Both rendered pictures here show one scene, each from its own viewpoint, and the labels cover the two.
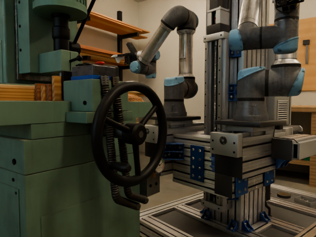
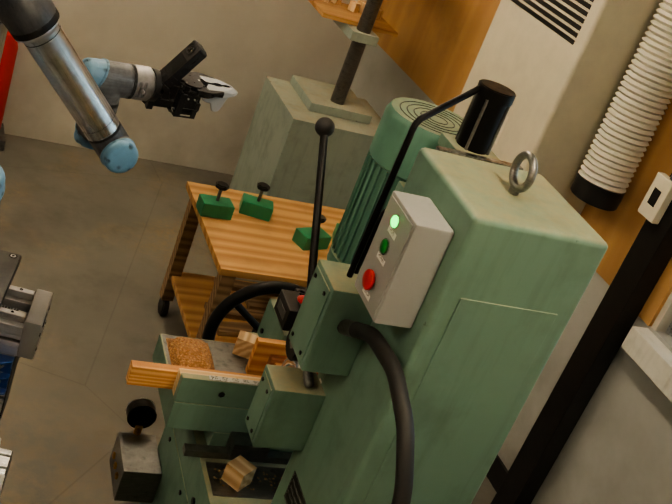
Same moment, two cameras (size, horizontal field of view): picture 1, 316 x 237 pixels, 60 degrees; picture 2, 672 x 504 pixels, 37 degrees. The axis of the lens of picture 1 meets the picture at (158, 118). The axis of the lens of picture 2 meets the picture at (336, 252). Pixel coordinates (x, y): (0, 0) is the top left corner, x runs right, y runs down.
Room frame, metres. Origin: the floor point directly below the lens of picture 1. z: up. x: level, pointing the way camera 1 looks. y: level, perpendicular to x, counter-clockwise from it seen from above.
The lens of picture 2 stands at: (2.44, 0.98, 1.97)
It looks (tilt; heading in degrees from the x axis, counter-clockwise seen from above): 25 degrees down; 206
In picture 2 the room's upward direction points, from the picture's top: 22 degrees clockwise
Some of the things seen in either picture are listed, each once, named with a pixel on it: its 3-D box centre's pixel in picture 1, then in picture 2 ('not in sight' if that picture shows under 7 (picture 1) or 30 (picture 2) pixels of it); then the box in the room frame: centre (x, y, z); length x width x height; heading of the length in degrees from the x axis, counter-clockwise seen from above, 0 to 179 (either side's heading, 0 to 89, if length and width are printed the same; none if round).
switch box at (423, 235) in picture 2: not in sight; (401, 259); (1.27, 0.50, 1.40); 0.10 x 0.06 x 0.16; 52
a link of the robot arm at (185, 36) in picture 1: (185, 54); not in sight; (1.71, -0.17, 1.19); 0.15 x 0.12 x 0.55; 145
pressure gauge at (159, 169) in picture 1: (155, 166); (140, 418); (1.04, 0.01, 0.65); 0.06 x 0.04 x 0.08; 142
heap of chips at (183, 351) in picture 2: (128, 98); (193, 354); (1.09, 0.12, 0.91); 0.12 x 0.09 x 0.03; 52
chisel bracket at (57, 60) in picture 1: (59, 65); not in sight; (0.97, 0.35, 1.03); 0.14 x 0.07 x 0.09; 52
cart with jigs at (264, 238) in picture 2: not in sight; (274, 287); (-0.24, -0.51, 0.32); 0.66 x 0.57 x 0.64; 144
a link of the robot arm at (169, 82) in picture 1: (174, 87); not in sight; (1.60, -0.10, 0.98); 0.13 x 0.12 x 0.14; 145
